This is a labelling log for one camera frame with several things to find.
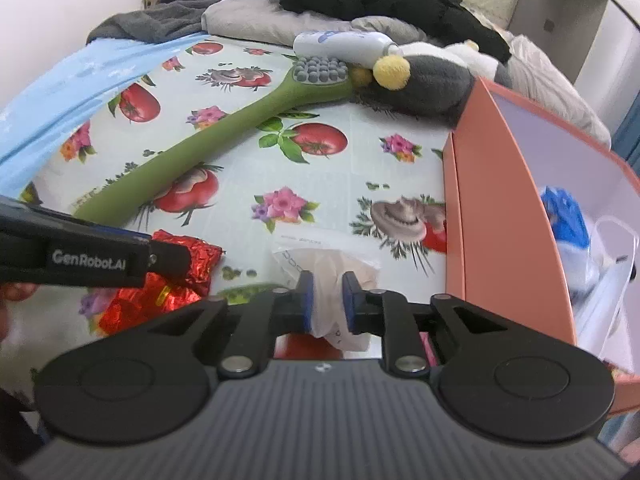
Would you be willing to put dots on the person's left hand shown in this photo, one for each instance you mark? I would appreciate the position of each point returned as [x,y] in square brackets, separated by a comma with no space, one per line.
[20,292]

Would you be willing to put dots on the green massage brush grey head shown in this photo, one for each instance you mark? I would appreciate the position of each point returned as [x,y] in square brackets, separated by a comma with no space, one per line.
[210,140]

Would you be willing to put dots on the dark grey blanket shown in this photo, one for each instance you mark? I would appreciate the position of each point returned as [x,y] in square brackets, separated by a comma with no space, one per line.
[150,22]

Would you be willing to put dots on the red foil packet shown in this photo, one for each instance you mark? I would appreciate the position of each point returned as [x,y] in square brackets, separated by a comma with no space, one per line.
[192,260]

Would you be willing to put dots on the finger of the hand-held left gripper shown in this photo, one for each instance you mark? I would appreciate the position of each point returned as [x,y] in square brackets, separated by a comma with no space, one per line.
[131,234]
[170,260]

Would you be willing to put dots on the white bottle with blue print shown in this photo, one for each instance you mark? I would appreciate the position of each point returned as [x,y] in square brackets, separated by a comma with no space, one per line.
[345,45]

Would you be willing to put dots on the light blue star bedsheet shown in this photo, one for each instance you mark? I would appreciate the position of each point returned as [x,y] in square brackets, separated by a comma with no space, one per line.
[75,75]

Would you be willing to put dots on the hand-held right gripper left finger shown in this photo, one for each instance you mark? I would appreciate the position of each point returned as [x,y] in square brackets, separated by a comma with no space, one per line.
[306,305]

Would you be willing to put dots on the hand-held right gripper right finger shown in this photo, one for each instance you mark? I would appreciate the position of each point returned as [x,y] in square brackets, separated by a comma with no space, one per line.
[348,310]

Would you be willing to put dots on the white plastic bag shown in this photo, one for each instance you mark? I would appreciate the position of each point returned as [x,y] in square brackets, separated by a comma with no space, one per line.
[615,280]

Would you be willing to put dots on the grey white plush toy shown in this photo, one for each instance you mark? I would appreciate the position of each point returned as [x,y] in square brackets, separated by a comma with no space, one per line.
[430,85]

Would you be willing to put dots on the orange cardboard box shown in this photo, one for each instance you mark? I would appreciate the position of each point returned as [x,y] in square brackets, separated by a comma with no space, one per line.
[500,210]

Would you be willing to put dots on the clear plastic bag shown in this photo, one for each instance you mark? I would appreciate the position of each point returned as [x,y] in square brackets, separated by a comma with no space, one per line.
[330,270]

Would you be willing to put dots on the fruit printed tablecloth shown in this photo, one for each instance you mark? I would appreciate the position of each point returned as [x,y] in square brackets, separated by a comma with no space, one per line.
[325,185]

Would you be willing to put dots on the grey wardrobe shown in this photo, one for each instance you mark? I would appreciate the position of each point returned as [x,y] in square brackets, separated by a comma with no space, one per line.
[565,15]

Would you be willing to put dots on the small red embroidered pouch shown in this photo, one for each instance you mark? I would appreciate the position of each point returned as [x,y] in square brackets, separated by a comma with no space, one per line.
[300,347]

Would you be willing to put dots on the blue tissue packet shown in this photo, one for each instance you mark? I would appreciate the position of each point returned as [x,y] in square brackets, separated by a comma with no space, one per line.
[565,215]

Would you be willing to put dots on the blue curtain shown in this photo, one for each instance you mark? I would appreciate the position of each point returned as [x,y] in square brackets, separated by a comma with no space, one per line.
[631,140]

